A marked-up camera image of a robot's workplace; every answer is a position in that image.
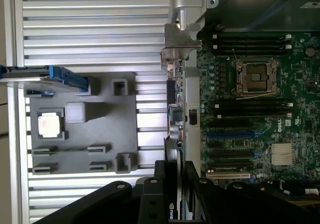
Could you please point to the green motherboard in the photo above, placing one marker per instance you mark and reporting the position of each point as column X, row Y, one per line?
column 300, row 109

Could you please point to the silver CPU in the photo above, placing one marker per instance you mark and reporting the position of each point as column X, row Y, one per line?
column 48, row 124

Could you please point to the blue expansion slot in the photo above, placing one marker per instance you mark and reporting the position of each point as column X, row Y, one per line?
column 230, row 135

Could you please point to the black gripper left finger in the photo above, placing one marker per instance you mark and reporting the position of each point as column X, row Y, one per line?
column 152, row 199

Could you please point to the white expansion slot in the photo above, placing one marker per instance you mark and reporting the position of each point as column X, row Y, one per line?
column 230, row 175

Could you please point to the black green graphics card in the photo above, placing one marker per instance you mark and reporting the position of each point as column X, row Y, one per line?
column 175, row 154

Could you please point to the round coin battery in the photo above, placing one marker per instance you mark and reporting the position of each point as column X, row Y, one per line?
column 310, row 51

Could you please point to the hard disk in blue carrier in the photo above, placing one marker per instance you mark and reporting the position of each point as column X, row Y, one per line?
column 62, row 75

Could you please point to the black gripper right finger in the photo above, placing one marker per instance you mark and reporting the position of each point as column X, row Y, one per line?
column 207, row 204

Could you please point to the silver heat sink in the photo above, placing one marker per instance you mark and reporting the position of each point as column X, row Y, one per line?
column 282, row 154

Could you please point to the locking lever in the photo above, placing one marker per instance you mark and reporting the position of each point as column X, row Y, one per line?
column 235, row 55
column 255, row 96

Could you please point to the CPU socket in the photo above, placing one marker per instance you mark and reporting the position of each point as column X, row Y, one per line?
column 255, row 76

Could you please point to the grey open PC case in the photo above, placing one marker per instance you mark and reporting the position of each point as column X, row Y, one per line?
column 250, row 12

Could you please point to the grey parts rack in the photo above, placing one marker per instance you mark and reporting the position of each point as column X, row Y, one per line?
column 100, row 124

